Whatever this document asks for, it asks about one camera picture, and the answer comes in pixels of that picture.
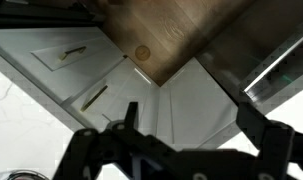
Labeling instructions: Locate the steel dishwasher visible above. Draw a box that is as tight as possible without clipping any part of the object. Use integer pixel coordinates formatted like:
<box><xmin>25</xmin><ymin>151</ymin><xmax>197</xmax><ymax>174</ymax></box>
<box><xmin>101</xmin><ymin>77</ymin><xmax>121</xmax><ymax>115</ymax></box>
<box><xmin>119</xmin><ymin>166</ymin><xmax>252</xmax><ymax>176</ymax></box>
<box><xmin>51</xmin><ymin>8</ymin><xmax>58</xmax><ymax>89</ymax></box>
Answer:
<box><xmin>194</xmin><ymin>0</ymin><xmax>303</xmax><ymax>105</ymax></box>

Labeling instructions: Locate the white kitchen cabinet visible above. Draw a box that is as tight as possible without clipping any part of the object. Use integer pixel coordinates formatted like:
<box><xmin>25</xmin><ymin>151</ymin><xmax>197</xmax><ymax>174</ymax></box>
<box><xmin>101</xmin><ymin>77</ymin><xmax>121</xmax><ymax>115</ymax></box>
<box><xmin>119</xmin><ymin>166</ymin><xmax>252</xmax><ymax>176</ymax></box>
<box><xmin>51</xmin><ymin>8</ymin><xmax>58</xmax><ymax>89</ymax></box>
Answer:
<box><xmin>0</xmin><ymin>26</ymin><xmax>240</xmax><ymax>151</ymax></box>

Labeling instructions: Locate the round wire trivet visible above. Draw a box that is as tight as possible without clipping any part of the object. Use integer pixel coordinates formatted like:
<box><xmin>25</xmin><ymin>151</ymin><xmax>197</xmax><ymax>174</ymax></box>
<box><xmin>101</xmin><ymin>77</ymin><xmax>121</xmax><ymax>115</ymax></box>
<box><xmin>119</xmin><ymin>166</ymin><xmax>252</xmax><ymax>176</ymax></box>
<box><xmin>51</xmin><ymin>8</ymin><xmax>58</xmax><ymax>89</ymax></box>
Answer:
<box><xmin>0</xmin><ymin>169</ymin><xmax>50</xmax><ymax>180</ymax></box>

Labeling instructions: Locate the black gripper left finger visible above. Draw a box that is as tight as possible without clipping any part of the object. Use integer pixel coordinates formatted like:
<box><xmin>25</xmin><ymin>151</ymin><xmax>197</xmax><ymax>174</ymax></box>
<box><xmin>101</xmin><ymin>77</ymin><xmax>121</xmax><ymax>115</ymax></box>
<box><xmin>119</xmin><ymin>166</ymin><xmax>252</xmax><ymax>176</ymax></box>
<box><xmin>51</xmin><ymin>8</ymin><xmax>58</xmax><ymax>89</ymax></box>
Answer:
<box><xmin>53</xmin><ymin>101</ymin><xmax>179</xmax><ymax>180</ymax></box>

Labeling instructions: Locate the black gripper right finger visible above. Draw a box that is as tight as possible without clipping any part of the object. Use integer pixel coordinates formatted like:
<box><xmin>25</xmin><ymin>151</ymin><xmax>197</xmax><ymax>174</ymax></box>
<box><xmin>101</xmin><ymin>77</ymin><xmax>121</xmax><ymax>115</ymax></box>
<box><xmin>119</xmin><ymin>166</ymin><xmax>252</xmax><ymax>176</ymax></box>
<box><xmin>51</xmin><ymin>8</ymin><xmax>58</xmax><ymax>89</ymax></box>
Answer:
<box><xmin>236</xmin><ymin>102</ymin><xmax>303</xmax><ymax>180</ymax></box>

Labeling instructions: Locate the brass cabinet handle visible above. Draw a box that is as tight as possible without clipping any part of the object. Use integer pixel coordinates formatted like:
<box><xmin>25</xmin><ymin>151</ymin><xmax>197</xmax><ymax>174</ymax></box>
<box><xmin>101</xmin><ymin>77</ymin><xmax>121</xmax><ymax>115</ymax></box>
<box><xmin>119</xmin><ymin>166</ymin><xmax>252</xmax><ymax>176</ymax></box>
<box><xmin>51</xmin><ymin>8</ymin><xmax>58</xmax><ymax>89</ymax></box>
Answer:
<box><xmin>80</xmin><ymin>84</ymin><xmax>109</xmax><ymax>113</ymax></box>
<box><xmin>59</xmin><ymin>45</ymin><xmax>88</xmax><ymax>62</ymax></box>

